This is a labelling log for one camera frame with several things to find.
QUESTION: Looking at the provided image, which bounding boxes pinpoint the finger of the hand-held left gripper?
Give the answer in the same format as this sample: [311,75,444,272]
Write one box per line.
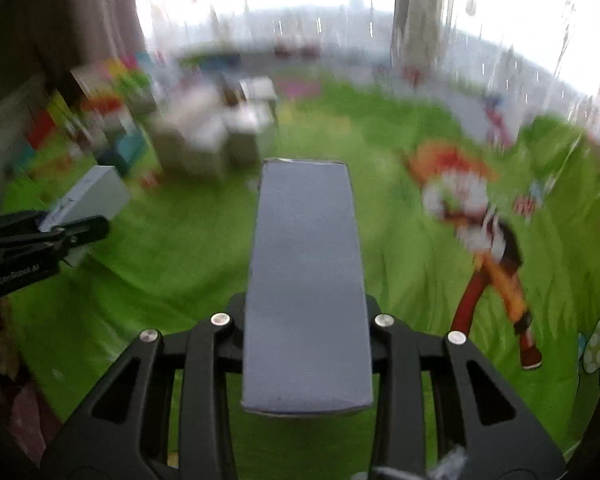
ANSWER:
[0,211,49,237]
[0,215,111,262]

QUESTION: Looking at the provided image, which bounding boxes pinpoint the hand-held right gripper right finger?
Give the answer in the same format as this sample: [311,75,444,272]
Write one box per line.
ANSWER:
[366,294,567,480]

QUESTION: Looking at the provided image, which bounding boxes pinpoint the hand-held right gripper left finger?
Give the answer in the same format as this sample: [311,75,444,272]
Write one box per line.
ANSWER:
[40,292,246,480]

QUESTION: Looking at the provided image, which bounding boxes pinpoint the white carton box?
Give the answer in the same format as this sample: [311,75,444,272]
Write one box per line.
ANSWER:
[44,165,132,268]

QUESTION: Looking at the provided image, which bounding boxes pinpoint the grey cardboard box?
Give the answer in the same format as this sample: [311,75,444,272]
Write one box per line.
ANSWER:
[241,157,376,417]

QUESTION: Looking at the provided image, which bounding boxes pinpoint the green printed blanket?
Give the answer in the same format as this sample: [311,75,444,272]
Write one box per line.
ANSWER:
[0,75,600,463]

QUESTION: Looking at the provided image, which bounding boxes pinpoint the pile of colourful boxes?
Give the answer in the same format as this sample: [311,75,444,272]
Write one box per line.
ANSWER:
[0,52,153,181]

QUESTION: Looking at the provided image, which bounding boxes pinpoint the pile of white boxes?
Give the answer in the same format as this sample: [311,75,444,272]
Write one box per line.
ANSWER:
[149,76,280,182]

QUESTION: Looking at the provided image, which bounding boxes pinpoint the brown embroidered curtain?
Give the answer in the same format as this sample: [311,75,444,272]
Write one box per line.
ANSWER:
[0,0,147,111]

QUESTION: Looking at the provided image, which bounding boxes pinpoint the white lace curtain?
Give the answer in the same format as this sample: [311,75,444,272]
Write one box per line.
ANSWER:
[130,0,600,151]

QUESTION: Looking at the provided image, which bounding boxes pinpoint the window frame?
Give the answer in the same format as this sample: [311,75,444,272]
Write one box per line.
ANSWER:
[391,0,457,73]

